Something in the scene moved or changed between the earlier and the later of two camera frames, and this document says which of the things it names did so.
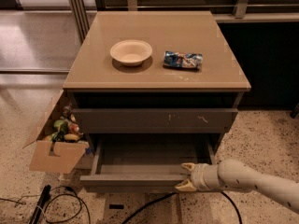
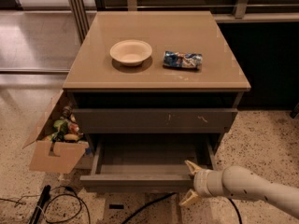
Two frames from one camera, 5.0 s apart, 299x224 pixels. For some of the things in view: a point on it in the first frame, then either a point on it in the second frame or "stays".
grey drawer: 145,162 stays
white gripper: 196,176 to 200,182
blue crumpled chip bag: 182,60 stays
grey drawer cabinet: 152,91 stays
